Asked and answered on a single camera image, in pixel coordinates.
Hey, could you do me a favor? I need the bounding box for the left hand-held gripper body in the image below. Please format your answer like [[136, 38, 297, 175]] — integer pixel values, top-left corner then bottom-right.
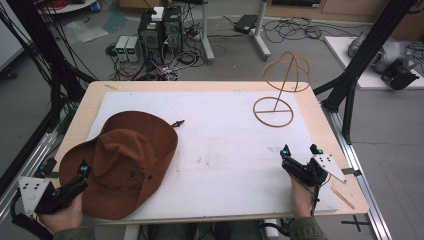
[[17, 175, 90, 217]]

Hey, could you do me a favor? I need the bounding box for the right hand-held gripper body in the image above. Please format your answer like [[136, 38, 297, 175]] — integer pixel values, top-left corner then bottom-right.
[[281, 153, 348, 188]]

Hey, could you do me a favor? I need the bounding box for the brown cowboy hat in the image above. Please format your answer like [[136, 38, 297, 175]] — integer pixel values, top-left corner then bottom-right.
[[58, 110, 186, 221]]

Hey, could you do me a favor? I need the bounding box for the person's right hand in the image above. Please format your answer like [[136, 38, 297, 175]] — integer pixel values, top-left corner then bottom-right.
[[289, 175, 316, 220]]

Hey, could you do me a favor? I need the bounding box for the person's left hand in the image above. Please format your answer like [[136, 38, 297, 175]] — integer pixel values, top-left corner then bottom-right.
[[38, 192, 85, 234]]

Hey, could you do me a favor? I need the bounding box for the black tape strip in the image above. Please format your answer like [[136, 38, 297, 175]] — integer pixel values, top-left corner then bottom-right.
[[340, 167, 363, 177]]

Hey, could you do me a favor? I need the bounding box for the thin wooden strip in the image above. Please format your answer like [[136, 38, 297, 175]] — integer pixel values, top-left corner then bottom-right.
[[330, 186, 356, 211]]

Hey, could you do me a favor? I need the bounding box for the white table mat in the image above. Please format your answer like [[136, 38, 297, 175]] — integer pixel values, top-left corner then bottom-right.
[[85, 90, 340, 221]]

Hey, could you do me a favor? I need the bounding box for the white table leg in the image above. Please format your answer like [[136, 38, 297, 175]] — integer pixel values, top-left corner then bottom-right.
[[262, 218, 280, 240], [123, 224, 142, 240]]

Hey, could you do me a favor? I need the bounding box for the black tape cross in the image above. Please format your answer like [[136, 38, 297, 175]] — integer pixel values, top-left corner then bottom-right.
[[340, 215, 371, 233]]

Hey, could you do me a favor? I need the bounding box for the white platform board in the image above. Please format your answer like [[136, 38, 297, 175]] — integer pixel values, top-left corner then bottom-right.
[[323, 35, 424, 91]]

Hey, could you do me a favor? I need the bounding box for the black device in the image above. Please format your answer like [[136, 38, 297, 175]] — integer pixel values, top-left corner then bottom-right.
[[380, 59, 421, 91]]

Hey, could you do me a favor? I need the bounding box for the grey desk leg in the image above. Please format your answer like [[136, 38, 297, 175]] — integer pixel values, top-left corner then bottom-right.
[[199, 0, 216, 65], [251, 0, 272, 62]]

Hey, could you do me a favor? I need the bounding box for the grey robot shell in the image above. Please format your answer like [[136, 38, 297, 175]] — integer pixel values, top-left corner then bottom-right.
[[347, 29, 418, 75]]

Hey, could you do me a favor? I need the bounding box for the grey power supply unit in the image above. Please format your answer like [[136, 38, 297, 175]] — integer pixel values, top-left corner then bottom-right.
[[114, 35, 130, 63], [126, 35, 141, 63]]

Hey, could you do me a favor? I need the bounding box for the white cabinet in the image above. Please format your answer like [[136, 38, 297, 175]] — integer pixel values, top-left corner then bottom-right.
[[0, 0, 33, 73]]

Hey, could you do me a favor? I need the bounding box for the flat black box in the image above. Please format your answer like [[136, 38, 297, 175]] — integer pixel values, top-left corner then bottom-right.
[[233, 13, 260, 35]]

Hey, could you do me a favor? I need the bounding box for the clear plastic sheet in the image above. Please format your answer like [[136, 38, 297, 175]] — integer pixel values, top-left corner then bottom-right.
[[62, 19, 110, 45]]

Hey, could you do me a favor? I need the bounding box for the black computer tower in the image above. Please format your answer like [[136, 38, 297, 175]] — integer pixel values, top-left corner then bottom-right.
[[137, 10, 165, 66], [162, 5, 185, 56]]

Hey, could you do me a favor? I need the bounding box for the teal sheet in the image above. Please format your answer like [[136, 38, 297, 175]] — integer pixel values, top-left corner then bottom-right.
[[102, 10, 129, 34]]

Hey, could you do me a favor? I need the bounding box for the round white table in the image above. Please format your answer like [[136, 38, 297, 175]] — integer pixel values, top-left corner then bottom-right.
[[37, 0, 98, 15]]

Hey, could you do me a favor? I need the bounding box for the small white box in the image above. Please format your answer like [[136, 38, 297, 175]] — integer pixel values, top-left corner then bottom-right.
[[150, 5, 166, 22]]

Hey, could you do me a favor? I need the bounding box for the aluminium frame rail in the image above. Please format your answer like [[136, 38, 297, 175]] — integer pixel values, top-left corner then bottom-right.
[[322, 105, 394, 240], [0, 128, 66, 221]]

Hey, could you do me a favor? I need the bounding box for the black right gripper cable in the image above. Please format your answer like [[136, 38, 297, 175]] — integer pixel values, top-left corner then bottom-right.
[[310, 182, 322, 218]]

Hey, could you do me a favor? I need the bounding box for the wooden wire hat stand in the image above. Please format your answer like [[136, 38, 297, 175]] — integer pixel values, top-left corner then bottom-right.
[[252, 50, 312, 129]]

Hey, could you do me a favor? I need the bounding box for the black frame strut with cables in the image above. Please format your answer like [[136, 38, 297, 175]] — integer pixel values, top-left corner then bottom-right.
[[0, 0, 98, 198]]

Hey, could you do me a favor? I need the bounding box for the tangle of black floor cables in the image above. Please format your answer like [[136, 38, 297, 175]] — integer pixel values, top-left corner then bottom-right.
[[261, 15, 359, 45]]

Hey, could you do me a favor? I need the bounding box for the tangle of cables by computers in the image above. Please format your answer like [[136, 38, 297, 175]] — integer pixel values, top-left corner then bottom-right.
[[105, 19, 208, 82]]

